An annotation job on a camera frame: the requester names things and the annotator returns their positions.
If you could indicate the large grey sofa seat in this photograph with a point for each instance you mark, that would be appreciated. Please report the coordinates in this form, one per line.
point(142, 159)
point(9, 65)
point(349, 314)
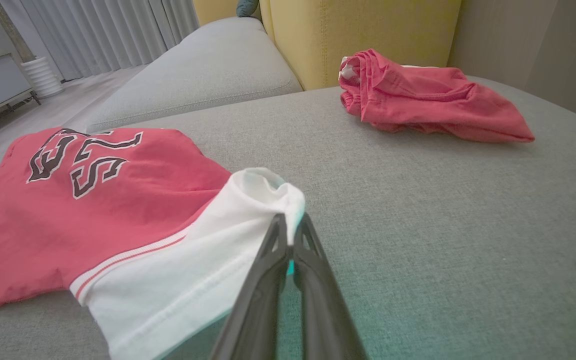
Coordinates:
point(418, 225)

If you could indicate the yellow sofa cushion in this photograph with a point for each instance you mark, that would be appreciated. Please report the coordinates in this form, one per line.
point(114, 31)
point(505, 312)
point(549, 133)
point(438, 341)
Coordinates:
point(368, 30)

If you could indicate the teal pillow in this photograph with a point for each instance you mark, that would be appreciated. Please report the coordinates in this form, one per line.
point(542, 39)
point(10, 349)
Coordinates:
point(247, 7)

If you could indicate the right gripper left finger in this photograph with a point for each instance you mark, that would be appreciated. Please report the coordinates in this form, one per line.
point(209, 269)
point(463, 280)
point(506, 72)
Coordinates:
point(258, 300)

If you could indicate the red and white jersey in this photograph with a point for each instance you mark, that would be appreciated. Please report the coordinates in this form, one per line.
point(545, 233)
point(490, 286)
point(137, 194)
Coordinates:
point(118, 225)

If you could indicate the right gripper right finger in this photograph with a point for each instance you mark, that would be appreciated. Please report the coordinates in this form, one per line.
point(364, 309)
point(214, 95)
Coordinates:
point(323, 310)

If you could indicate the white ribbed cylinder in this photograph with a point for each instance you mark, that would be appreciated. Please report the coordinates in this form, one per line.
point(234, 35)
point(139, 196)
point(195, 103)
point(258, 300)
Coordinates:
point(43, 77)

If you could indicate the grey pleated curtain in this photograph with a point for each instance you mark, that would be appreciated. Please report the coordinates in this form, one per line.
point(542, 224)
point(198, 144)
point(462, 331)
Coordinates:
point(108, 30)

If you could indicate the small grey sofa cushion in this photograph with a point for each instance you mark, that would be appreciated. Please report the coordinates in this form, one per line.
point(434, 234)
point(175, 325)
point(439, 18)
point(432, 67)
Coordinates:
point(208, 70)

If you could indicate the red basketball shorts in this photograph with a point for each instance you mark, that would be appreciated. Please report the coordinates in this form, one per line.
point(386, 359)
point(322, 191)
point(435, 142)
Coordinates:
point(418, 100)

